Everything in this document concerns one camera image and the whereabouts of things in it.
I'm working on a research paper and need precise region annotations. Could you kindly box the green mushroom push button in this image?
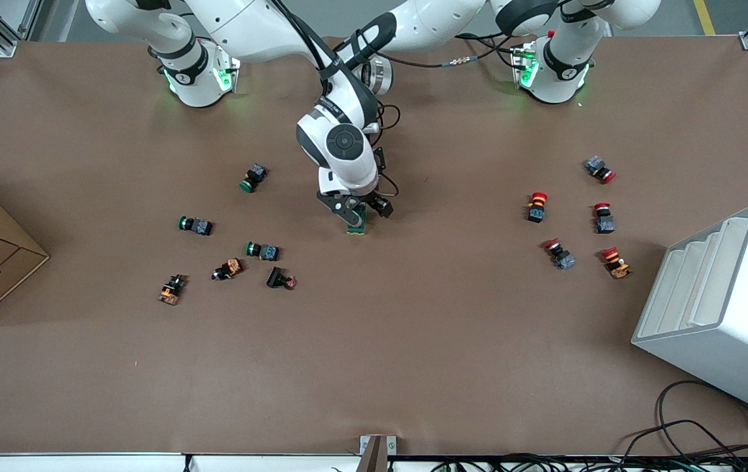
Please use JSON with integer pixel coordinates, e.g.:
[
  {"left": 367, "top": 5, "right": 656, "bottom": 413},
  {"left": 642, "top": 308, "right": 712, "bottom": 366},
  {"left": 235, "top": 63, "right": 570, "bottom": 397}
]
[
  {"left": 245, "top": 241, "right": 281, "bottom": 262},
  {"left": 178, "top": 215, "right": 214, "bottom": 237},
  {"left": 239, "top": 163, "right": 268, "bottom": 193}
]

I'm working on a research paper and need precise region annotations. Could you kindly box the red mushroom button yellow collar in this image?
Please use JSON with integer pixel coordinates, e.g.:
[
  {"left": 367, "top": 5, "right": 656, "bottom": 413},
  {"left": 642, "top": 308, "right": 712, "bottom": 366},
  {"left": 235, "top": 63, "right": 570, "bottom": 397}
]
[{"left": 526, "top": 191, "right": 549, "bottom": 224}]

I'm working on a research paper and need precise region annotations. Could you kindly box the red mushroom button blue block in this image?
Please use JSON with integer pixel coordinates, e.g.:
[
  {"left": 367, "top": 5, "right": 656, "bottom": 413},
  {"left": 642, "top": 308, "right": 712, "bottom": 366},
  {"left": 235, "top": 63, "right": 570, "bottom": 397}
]
[
  {"left": 585, "top": 155, "right": 617, "bottom": 185},
  {"left": 593, "top": 202, "right": 616, "bottom": 235},
  {"left": 542, "top": 238, "right": 576, "bottom": 271}
]

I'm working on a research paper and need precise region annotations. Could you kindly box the red mushroom button orange block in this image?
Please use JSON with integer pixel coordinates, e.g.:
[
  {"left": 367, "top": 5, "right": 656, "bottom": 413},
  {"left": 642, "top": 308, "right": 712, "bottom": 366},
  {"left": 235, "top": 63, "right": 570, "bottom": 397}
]
[{"left": 602, "top": 246, "right": 631, "bottom": 280}]

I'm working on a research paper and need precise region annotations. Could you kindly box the white stepped storage bin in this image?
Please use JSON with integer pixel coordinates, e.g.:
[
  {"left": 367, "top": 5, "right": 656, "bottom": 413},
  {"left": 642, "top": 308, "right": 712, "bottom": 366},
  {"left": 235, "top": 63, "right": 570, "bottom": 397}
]
[{"left": 631, "top": 203, "right": 748, "bottom": 422}]

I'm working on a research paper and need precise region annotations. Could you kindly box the black red switch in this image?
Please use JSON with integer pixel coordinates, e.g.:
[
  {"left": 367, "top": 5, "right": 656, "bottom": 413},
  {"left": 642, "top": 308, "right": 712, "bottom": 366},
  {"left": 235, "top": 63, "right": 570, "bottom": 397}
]
[{"left": 266, "top": 265, "right": 297, "bottom": 290}]

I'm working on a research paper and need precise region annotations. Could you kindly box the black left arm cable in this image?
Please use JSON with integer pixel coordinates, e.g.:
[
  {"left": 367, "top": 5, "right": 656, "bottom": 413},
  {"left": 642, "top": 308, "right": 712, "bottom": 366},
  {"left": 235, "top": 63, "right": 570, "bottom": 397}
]
[{"left": 374, "top": 33, "right": 528, "bottom": 69}]

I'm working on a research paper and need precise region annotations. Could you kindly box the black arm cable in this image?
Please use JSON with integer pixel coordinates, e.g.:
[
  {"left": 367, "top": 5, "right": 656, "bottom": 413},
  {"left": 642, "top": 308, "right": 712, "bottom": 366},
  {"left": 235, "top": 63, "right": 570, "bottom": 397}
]
[
  {"left": 272, "top": 0, "right": 336, "bottom": 83},
  {"left": 374, "top": 33, "right": 528, "bottom": 69}
]

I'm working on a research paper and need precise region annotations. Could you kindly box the black knob orange block switch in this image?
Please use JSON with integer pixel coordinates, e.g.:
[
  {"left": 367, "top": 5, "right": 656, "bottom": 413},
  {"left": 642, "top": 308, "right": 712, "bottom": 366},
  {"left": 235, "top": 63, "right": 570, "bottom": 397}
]
[{"left": 211, "top": 258, "right": 244, "bottom": 282}]

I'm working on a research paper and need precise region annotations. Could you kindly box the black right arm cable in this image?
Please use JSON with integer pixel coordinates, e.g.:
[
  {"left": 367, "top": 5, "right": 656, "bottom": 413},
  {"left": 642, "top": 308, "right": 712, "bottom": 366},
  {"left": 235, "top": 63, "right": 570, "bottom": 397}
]
[{"left": 272, "top": 0, "right": 336, "bottom": 83}]

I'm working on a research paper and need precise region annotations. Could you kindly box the black selector switch orange block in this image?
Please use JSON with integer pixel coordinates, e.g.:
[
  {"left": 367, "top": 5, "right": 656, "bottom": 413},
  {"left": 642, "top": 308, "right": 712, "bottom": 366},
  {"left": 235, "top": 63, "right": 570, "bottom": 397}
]
[{"left": 157, "top": 274, "right": 187, "bottom": 306}]

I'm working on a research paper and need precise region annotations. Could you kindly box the metal table edge bracket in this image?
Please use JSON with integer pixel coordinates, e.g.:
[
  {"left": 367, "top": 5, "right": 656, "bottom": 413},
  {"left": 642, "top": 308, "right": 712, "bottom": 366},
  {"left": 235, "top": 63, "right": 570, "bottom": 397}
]
[{"left": 359, "top": 435, "right": 397, "bottom": 472}]

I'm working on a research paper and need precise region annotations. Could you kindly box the black looped floor cable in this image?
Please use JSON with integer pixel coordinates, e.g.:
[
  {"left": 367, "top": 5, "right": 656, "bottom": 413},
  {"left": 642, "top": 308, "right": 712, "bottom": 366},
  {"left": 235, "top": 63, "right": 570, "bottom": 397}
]
[{"left": 657, "top": 380, "right": 748, "bottom": 460}]

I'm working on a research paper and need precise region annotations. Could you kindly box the black cable duct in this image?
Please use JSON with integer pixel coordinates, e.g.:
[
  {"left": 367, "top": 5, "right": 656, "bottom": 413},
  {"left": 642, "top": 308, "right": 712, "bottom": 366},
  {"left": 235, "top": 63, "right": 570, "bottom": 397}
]
[{"left": 390, "top": 456, "right": 748, "bottom": 472}]

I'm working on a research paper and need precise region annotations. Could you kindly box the white table edge rail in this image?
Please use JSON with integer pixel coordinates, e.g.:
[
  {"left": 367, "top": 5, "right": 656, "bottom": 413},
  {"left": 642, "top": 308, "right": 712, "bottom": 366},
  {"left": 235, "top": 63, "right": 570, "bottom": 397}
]
[{"left": 0, "top": 452, "right": 361, "bottom": 472}]

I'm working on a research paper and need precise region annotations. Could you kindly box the black arched floor cable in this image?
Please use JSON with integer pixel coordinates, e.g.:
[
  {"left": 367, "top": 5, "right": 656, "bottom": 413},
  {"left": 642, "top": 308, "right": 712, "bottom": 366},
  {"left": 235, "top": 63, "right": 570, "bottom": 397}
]
[{"left": 616, "top": 420, "right": 748, "bottom": 463}]

